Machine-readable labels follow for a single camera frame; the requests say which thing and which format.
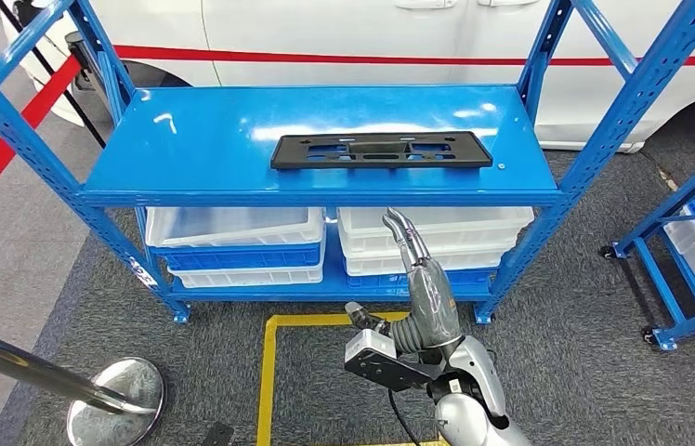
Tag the blue metal shelf rack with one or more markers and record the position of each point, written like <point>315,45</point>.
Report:
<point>200,141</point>

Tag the chrome stanchion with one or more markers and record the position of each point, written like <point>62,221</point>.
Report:
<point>113,400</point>

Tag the black barrier post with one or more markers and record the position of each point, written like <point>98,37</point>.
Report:
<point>86,123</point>

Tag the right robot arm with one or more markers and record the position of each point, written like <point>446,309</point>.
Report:
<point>477,425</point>

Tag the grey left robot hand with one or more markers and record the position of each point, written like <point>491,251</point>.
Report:
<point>219,436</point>

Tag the blue wheeled shelf rack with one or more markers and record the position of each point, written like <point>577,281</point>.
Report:
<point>680,200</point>

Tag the white car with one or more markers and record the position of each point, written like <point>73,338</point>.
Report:
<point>323,24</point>

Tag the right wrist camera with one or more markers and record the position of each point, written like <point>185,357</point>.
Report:
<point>372,344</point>

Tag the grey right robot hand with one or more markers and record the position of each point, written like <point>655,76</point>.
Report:
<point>437,301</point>

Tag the black plastic plate frame part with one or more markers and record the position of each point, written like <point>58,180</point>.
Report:
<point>289,152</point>

